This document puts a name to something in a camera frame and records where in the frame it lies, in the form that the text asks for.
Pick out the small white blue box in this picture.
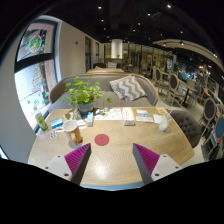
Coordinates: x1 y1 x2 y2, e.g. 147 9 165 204
135 109 149 118

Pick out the white paper sheet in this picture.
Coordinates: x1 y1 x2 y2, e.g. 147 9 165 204
135 115 154 123

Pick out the group of dining chairs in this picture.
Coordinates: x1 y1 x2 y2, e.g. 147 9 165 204
151 65 224 158

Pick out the group of ceiling lights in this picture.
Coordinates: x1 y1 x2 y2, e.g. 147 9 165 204
96 3 218 59

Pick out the clear green-label drink bottle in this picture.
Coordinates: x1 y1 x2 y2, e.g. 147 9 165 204
34 108 50 133

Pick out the grey curved sofa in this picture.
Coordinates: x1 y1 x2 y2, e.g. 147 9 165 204
48 73 160 114

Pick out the white paper napkin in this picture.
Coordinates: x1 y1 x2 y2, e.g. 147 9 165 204
152 113 164 124

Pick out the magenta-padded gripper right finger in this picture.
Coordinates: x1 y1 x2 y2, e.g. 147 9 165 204
132 143 184 186

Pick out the white printed menu sheet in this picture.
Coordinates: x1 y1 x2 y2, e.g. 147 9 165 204
94 107 124 121

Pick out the clear plastic cup with straw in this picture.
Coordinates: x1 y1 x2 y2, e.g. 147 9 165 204
158 108 174 133

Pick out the green potted plant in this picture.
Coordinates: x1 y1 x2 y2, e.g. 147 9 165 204
62 75 113 116

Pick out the dark grey tufted chair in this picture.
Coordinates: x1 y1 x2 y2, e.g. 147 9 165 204
169 109 203 149

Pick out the flat round red coaster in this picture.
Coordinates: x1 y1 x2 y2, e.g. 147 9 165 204
94 133 111 147

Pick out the white box with orange print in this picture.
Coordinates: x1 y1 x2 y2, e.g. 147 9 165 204
122 107 136 127

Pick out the window with festive stickers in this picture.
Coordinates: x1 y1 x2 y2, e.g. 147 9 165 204
13 19 63 133

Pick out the small blue white carton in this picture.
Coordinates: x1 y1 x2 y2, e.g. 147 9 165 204
86 111 95 128

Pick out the small yellow card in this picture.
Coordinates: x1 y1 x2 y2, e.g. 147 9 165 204
155 107 169 115

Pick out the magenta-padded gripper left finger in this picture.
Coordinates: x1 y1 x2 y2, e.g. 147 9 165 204
43 143 92 186

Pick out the tan ceramic mug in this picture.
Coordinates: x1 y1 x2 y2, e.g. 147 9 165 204
62 119 84 146

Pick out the blue white flat pack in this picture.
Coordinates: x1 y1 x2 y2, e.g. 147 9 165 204
50 117 65 132

